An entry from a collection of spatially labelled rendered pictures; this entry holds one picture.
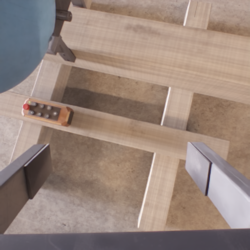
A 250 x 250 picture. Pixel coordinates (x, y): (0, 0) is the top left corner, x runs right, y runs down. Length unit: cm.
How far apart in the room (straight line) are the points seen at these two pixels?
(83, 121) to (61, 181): 36
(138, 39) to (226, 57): 18
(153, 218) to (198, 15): 88
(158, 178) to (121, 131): 25
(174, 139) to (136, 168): 27
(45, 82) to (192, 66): 68
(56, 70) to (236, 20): 90
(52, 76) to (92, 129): 35
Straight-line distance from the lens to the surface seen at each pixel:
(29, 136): 90
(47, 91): 90
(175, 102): 78
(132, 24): 44
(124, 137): 65
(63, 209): 96
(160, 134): 65
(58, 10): 35
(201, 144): 17
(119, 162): 85
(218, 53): 42
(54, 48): 38
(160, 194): 77
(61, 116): 67
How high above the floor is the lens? 84
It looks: 80 degrees down
